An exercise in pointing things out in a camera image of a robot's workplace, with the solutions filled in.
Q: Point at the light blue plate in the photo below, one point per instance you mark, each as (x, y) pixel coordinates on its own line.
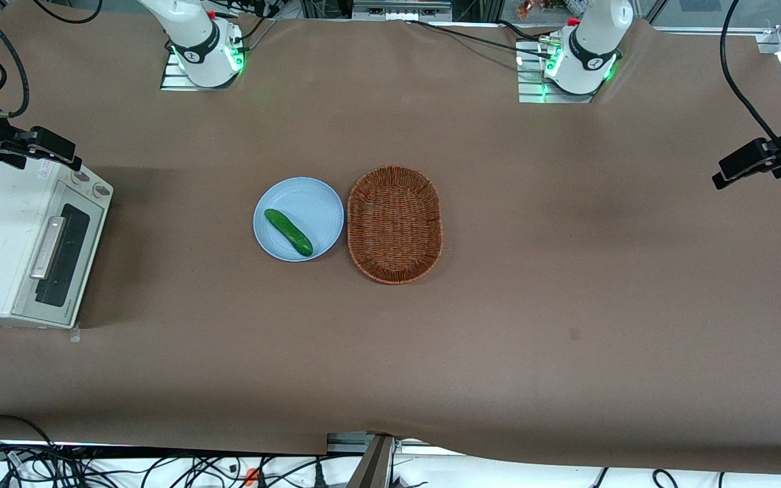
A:
(309, 203)

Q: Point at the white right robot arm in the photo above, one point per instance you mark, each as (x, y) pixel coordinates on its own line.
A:
(201, 41)

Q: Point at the brown table cloth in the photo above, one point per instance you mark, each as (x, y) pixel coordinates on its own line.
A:
(567, 285)

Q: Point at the red white oven sticker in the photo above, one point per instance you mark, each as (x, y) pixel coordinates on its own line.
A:
(46, 170)

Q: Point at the clear tape piece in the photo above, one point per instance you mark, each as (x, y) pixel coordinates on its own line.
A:
(74, 334)

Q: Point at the dark metal frame post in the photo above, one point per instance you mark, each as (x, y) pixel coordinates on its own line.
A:
(373, 468)

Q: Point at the silver frame bracket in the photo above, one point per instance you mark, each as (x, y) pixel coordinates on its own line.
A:
(346, 444)

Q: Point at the grey metal frame fixture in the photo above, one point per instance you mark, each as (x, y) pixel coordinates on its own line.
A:
(401, 9)

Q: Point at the green cucumber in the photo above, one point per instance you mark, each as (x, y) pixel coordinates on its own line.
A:
(289, 232)

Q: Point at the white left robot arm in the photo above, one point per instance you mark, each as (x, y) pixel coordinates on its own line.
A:
(594, 41)

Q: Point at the brown wicker basket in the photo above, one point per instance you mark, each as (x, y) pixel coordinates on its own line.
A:
(394, 224)

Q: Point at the round oven knob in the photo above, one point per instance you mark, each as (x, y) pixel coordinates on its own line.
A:
(80, 177)
(102, 190)

